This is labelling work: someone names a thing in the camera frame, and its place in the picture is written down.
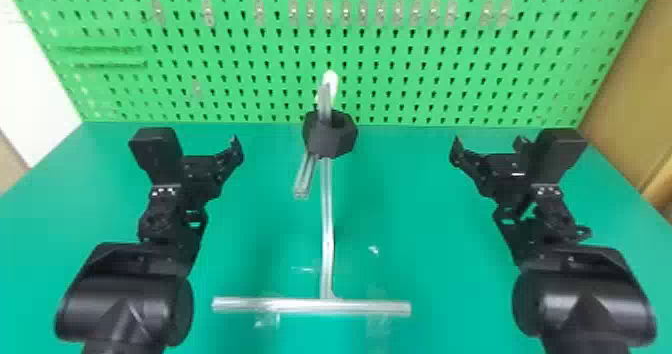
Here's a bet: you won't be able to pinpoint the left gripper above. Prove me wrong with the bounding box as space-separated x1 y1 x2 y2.
180 134 246 211

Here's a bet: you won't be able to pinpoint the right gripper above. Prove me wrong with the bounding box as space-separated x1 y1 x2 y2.
449 134 533 211

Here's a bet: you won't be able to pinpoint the black nut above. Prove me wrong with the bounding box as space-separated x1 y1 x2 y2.
301 109 360 161

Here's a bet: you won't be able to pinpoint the metal stand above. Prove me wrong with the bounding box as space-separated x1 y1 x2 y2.
210 69 413 318

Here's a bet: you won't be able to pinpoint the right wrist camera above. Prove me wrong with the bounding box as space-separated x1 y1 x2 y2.
526 128 589 187

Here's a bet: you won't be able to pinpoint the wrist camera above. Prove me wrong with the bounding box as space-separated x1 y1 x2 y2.
526 128 589 187
127 126 185 190

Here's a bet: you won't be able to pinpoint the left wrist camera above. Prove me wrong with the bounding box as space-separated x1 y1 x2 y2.
127 126 185 190

